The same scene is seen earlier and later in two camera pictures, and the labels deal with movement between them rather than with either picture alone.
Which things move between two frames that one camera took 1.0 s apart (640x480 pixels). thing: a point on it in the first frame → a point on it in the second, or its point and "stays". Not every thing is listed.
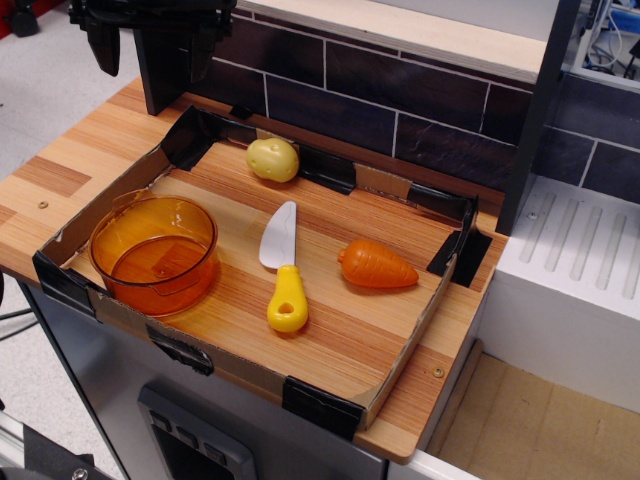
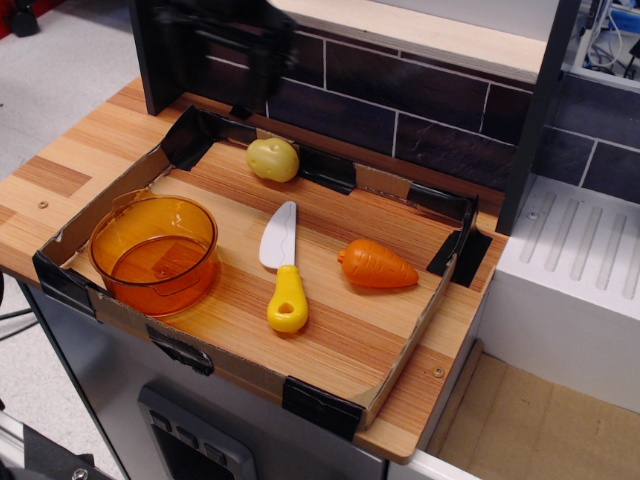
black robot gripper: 206,18 → 179,28
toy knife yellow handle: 287,311 stays
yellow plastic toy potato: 272,160 stays
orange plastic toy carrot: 367,263 stays
